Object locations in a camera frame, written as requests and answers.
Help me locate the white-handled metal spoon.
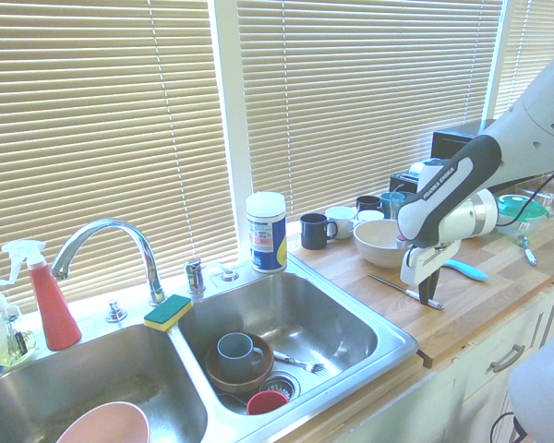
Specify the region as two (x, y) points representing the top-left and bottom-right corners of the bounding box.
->
(515, 234), (539, 267)

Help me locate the small yellow liquid bottle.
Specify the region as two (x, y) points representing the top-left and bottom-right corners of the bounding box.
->
(0, 302), (37, 367)

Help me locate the chrome faucet handle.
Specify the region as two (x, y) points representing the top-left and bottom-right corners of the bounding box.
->
(185, 258), (208, 295)

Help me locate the cream kitchen cabinet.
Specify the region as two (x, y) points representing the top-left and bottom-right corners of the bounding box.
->
(253, 271), (554, 443)

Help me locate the clear plastic tray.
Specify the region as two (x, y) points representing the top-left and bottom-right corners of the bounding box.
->
(516, 163), (554, 204)

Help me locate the medium beige window blind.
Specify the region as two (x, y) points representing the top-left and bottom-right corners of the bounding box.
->
(235, 0), (505, 223)

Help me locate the large cream bowl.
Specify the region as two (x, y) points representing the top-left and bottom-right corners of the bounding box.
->
(353, 219), (411, 269)

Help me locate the brown wooden bowl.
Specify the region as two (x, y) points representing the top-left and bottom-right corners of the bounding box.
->
(205, 332), (276, 394)

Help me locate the small black mug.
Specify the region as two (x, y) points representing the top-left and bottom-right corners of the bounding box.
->
(355, 195), (382, 214)

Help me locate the grey-blue ceramic mug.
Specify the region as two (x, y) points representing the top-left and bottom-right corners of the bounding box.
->
(216, 331), (265, 371)

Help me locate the white mug with handle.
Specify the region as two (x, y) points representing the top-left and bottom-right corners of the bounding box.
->
(324, 206), (359, 240)

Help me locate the large dark navy mug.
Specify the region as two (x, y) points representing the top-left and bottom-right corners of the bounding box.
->
(299, 212), (339, 251)

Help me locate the metal sink drain strainer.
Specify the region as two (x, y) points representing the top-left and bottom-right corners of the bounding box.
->
(258, 372), (301, 401)

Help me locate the pink plastic bowl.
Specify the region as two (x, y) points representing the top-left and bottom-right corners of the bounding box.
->
(54, 401), (151, 443)

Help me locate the black box appliance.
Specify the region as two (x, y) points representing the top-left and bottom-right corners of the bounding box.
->
(431, 120), (498, 161)

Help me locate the chrome kitchen faucet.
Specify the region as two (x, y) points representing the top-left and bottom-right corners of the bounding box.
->
(50, 218), (167, 306)

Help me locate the metal drawer handle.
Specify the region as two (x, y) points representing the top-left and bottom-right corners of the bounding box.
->
(489, 343), (526, 374)

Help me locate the stainless steel double sink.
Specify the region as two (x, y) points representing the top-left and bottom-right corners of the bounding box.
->
(0, 256), (420, 443)

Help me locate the yellow and green sponge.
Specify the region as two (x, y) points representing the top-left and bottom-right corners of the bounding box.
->
(143, 294), (194, 332)

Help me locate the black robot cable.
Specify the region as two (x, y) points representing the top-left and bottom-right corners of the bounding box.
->
(507, 166), (554, 228)

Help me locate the white and grey appliance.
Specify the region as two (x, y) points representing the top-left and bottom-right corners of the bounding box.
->
(407, 158), (447, 186)

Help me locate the white sink sprayer head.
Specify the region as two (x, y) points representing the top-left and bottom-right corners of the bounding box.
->
(206, 262), (240, 283)

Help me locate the red mug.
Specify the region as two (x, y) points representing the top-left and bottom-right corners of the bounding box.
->
(246, 389), (290, 415)

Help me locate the teal mug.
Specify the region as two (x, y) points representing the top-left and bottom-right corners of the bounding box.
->
(379, 191), (407, 219)

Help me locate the narrow beige window blind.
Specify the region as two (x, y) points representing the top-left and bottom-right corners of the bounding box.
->
(487, 0), (554, 122)

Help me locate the small chrome sink knob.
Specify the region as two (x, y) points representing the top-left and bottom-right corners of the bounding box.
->
(105, 298), (128, 323)

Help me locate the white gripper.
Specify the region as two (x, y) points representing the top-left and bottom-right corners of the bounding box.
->
(400, 240), (462, 306)

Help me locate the red spray bottle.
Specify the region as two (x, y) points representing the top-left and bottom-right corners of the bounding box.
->
(1, 240), (83, 351)

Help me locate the white-handled table knife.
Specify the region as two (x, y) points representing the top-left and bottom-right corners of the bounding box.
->
(367, 273), (445, 310)

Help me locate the black floor cable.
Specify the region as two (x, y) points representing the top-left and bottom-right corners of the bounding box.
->
(488, 409), (530, 443)

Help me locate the black toaster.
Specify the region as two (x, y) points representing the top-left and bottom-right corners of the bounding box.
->
(389, 171), (419, 195)

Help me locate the white and blue wipes canister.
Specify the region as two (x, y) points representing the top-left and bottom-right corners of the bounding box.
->
(245, 191), (288, 274)

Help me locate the green-lidded clear container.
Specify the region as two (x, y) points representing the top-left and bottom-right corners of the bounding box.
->
(495, 193), (551, 237)

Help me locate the light blue handled utensil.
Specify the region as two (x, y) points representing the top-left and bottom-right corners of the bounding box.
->
(444, 258), (489, 282)

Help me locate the grey rounded robot base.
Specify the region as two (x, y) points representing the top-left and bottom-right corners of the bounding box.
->
(507, 340), (554, 443)

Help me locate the wide beige window blind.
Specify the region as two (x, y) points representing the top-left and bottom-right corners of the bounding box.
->
(0, 0), (239, 315)

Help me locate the white-handled metal fork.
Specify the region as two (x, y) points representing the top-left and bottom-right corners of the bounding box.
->
(272, 350), (327, 375)

